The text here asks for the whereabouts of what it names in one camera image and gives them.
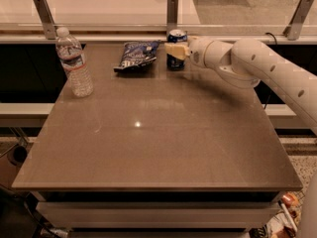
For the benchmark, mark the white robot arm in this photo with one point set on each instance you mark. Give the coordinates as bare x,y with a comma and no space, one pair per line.
246,63

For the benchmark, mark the wire basket with snacks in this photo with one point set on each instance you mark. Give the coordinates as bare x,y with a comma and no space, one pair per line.
285,223

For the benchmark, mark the blue chip bag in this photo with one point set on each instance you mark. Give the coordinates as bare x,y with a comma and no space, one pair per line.
137,55

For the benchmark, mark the right metal rail bracket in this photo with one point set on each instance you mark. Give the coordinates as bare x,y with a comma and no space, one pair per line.
293,29

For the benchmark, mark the clear plastic water bottle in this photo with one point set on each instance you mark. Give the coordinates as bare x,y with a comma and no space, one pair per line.
73,61

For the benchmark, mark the metal rail bracket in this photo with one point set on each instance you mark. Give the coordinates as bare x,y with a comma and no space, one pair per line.
293,29
46,18
171,15

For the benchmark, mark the left metal rail bracket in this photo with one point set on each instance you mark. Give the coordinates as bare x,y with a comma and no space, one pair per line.
46,18

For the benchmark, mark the blue pepsi can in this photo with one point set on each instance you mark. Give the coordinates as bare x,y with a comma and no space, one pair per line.
175,36

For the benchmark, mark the middle metal rail bracket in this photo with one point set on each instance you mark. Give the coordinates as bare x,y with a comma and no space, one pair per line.
171,15

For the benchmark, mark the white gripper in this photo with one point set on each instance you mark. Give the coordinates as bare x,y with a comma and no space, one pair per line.
197,52

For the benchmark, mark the white table drawer base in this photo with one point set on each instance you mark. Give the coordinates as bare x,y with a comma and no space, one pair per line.
157,215

